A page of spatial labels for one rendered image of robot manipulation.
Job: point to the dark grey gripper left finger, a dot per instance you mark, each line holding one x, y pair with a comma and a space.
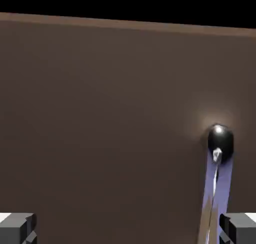
14, 228

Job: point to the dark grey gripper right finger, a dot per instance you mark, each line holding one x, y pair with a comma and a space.
240, 228

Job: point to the brown cabinet door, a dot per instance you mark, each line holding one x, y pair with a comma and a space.
100, 127

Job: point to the brown wooden cabinet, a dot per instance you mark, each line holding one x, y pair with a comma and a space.
128, 24

